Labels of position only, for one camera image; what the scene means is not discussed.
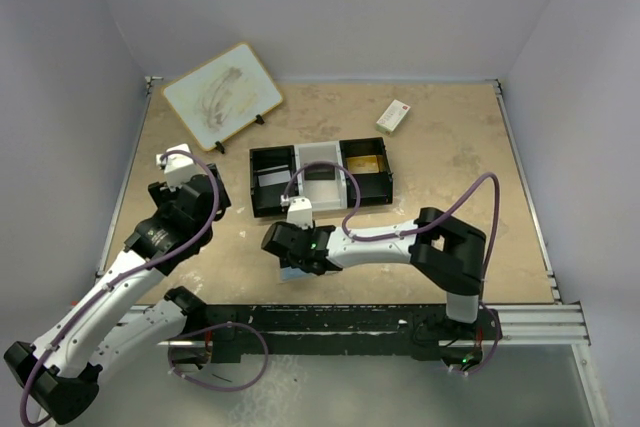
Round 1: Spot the beige card holder wallet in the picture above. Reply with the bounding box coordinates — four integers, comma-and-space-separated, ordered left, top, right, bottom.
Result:
280, 261, 342, 282

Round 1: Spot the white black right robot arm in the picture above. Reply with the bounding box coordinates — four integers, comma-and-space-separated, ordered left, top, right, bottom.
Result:
261, 207, 486, 338

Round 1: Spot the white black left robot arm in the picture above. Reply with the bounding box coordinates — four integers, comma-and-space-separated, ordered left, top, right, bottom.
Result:
3, 160, 231, 426

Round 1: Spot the white card in left bin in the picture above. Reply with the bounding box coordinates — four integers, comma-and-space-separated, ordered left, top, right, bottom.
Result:
257, 170, 291, 187

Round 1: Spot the black card in middle bin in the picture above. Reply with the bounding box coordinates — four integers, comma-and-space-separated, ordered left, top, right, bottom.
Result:
303, 162, 336, 182

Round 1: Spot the gold card in right bin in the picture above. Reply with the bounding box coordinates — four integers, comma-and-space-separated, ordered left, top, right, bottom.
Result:
346, 155, 385, 174

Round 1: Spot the white middle bin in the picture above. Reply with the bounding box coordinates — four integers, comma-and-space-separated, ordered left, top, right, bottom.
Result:
294, 141, 347, 212

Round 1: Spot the black left bin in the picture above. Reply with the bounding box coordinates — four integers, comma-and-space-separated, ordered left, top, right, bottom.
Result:
249, 145, 297, 218

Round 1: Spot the black bin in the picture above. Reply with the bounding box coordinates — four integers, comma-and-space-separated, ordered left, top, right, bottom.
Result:
249, 145, 297, 218
339, 137, 393, 207

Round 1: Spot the black right bin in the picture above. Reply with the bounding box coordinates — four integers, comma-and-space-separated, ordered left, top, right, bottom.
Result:
339, 137, 393, 207

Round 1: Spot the black board stand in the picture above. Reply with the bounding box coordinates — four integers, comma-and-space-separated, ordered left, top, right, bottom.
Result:
214, 114, 265, 155

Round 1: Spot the small white red box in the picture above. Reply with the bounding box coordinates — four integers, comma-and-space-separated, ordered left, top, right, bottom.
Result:
375, 99, 411, 135

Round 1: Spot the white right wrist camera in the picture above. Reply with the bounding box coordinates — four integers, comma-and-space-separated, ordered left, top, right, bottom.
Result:
281, 195, 314, 230

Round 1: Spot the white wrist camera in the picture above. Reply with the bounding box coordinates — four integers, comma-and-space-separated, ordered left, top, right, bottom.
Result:
155, 143, 198, 191
281, 195, 314, 230

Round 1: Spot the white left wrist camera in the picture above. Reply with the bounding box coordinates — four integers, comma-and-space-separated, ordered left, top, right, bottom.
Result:
155, 143, 198, 191

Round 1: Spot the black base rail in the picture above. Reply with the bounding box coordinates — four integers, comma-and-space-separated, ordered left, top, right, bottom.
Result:
149, 302, 504, 364

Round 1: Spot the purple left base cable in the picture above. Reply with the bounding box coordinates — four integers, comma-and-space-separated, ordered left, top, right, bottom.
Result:
167, 321, 270, 392

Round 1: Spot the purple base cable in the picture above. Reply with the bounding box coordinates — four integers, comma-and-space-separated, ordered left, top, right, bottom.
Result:
167, 321, 270, 392
447, 306, 501, 379

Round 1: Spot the white board with wooden frame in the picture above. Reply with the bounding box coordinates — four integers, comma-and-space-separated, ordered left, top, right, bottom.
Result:
161, 42, 284, 151

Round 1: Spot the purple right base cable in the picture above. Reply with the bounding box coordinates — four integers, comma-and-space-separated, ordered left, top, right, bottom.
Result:
447, 306, 501, 379

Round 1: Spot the aluminium table frame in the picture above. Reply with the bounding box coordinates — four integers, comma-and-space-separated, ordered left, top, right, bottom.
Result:
78, 84, 611, 426

